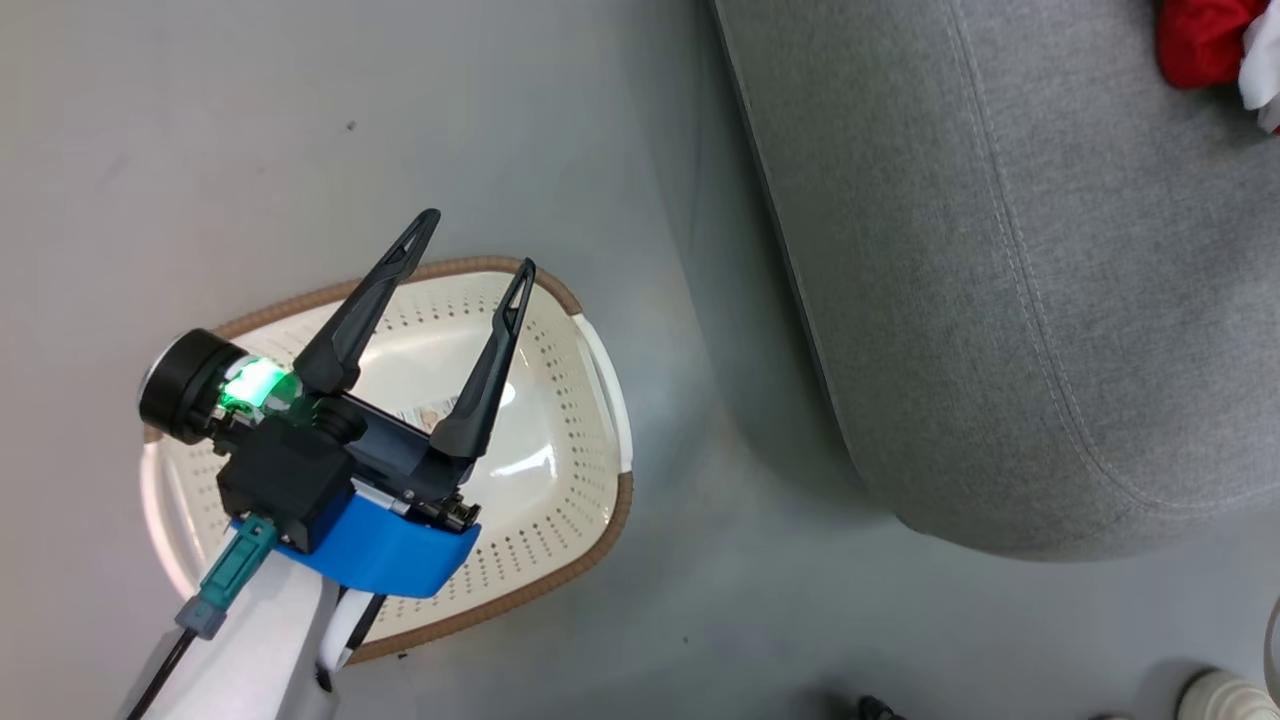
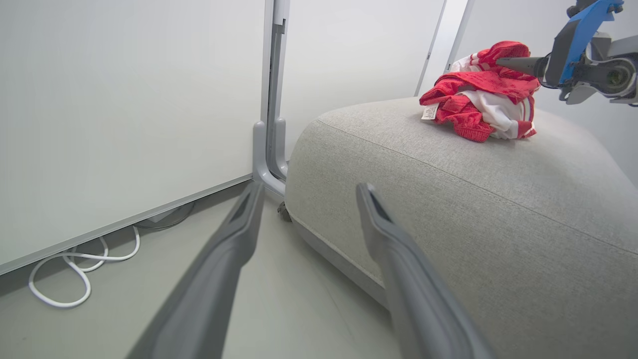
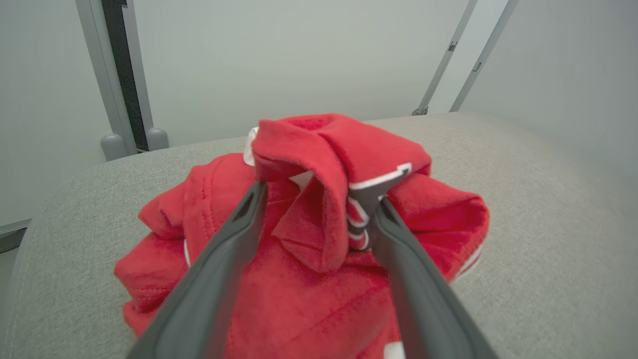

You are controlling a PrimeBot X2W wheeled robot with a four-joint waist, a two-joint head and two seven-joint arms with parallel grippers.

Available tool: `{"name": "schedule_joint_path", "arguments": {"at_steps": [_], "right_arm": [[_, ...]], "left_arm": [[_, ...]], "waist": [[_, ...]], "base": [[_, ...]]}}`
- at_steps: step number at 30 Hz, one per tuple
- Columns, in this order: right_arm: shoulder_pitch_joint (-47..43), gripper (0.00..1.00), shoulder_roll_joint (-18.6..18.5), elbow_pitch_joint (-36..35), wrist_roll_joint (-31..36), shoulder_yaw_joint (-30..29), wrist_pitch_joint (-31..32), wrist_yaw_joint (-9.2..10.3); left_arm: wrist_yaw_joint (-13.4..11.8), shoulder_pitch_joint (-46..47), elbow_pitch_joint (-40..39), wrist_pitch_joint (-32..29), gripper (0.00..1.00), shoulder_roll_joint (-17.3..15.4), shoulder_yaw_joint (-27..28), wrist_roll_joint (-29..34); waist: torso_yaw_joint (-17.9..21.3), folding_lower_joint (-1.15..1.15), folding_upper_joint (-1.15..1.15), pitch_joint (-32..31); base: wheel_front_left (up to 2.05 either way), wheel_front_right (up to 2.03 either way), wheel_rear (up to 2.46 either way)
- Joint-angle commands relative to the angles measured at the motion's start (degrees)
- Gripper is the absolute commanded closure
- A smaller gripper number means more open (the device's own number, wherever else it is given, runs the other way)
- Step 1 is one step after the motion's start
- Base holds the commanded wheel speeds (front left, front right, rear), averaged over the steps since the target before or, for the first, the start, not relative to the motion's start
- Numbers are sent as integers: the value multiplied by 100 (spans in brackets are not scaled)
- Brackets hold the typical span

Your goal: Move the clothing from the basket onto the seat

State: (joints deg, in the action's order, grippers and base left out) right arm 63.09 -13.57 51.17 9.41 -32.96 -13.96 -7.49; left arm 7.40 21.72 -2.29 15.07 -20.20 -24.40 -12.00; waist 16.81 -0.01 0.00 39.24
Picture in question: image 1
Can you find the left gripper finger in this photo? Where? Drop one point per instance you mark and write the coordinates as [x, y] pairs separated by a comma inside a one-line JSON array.
[[485, 390]]

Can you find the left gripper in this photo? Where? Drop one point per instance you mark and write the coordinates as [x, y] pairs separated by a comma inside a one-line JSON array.
[[190, 385]]

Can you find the red fleece garment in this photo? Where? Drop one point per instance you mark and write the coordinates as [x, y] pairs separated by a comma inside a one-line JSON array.
[[1200, 40]]

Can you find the white perforated laundry basket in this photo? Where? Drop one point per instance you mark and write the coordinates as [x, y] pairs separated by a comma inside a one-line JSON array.
[[560, 400]]

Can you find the grey fabric sofa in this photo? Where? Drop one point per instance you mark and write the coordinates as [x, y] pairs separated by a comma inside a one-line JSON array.
[[1000, 300]]

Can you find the white shoe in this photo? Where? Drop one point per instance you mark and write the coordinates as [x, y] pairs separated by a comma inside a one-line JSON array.
[[1225, 700]]

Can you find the white garment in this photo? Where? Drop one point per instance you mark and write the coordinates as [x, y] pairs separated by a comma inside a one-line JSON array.
[[1262, 70]]

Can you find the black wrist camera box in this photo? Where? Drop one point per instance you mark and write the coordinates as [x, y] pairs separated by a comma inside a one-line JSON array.
[[285, 480]]

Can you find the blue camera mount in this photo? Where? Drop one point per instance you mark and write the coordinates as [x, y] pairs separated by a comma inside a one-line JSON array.
[[390, 555]]

